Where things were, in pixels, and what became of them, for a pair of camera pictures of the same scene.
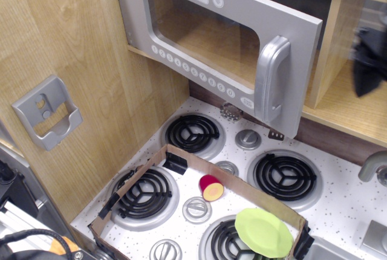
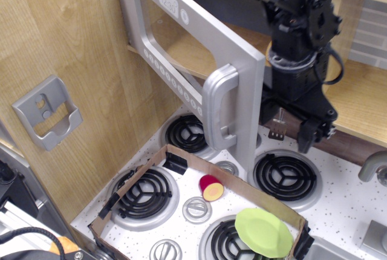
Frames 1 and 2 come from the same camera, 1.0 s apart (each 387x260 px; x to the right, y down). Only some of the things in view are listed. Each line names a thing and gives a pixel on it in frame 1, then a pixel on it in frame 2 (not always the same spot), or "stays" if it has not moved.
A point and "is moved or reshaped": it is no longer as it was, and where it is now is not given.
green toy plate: x=264 y=233 stays
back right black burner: x=289 y=178 stays
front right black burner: x=227 y=244 stays
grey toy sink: x=375 y=239 stays
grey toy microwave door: x=253 y=52 is moved or reshaped
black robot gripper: x=370 y=46 to x=301 y=92
